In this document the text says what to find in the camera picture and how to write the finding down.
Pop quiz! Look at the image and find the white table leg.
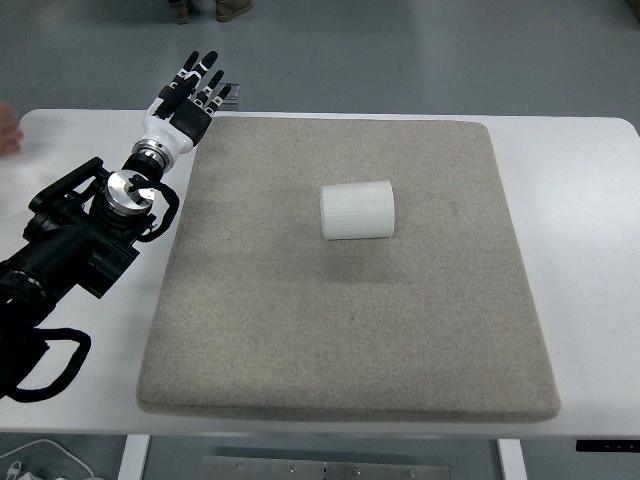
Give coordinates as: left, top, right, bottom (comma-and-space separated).
497, 439, 528, 480
117, 435, 151, 480

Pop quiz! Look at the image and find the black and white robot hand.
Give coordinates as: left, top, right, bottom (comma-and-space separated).
137, 51, 231, 161

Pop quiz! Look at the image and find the white table leg right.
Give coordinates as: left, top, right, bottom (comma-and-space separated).
497, 439, 528, 480

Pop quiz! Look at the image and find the black table control panel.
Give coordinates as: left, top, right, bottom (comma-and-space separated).
575, 439, 640, 453

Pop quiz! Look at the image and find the brown shoe left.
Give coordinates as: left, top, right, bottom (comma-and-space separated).
168, 0, 190, 25

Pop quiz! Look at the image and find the white table leg left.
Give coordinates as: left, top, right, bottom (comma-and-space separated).
117, 435, 151, 480

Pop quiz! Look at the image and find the white cable on floor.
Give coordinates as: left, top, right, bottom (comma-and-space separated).
0, 438, 96, 480

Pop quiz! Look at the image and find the black sleeved cable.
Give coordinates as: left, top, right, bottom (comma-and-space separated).
0, 327, 93, 404

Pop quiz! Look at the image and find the small clear plastic box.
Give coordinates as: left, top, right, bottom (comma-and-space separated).
215, 83, 240, 111

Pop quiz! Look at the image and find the beige felt mat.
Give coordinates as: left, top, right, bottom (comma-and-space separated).
137, 116, 560, 423

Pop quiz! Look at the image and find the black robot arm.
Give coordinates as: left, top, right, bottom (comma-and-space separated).
1, 140, 180, 403

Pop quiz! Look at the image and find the white ribbed cup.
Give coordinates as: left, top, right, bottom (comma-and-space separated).
320, 180, 395, 240

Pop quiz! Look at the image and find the brown shoe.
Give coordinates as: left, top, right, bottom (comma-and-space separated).
215, 0, 253, 23
168, 0, 190, 25

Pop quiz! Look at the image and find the brown shoe right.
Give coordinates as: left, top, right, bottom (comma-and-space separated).
215, 0, 253, 23

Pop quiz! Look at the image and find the blurred human hand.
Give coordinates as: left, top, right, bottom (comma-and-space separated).
0, 100, 24, 158

